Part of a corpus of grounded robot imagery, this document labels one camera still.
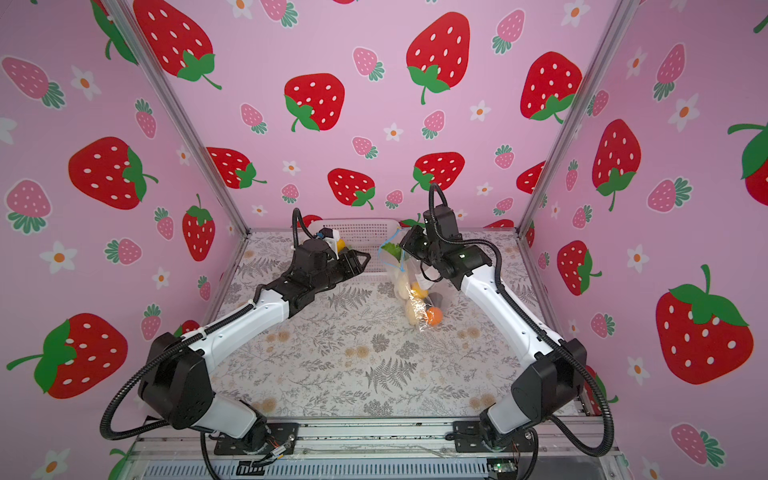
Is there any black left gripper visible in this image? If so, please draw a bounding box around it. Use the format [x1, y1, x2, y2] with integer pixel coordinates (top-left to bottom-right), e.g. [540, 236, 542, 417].
[310, 250, 369, 296]

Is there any white plastic basket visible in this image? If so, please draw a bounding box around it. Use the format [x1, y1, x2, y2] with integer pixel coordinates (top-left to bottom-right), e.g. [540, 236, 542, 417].
[308, 219, 400, 285]

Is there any clear zip top bag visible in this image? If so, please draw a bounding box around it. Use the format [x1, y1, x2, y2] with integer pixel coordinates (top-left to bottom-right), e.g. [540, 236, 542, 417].
[377, 228, 445, 331]

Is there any orange toy slice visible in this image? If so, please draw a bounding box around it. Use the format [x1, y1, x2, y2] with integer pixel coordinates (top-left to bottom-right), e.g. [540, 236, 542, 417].
[426, 307, 443, 326]

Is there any beige toy bun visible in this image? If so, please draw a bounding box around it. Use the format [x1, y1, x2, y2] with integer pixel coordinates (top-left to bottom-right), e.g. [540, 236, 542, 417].
[405, 298, 427, 326]

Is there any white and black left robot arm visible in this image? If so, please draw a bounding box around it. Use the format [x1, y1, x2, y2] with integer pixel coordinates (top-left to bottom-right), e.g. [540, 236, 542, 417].
[99, 209, 371, 453]

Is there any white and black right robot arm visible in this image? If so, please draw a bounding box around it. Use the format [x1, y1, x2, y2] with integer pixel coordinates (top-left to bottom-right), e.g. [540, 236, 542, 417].
[400, 184, 615, 457]

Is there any floral patterned table mat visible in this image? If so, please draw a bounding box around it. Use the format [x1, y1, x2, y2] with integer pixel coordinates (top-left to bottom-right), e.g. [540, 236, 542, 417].
[203, 229, 592, 419]

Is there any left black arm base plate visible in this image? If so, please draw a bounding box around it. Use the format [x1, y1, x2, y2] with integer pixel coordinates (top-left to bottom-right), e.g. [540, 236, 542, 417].
[214, 422, 300, 456]

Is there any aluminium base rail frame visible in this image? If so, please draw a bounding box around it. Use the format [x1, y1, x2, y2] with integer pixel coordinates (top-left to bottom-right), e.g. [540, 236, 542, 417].
[113, 417, 632, 479]

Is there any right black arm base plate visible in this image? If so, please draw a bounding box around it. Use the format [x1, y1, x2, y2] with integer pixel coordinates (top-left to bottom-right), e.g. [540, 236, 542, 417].
[444, 420, 535, 453]

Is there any right aluminium corner post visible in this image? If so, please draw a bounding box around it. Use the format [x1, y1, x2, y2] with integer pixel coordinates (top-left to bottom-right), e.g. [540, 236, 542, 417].
[516, 0, 640, 238]

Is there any aluminium corner post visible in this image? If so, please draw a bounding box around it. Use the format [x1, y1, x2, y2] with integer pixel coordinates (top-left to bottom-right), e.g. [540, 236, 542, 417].
[104, 0, 250, 238]
[516, 0, 640, 238]

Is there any left aluminium corner post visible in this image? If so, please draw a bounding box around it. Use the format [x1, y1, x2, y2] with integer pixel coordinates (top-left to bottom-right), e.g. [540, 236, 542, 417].
[104, 0, 250, 238]

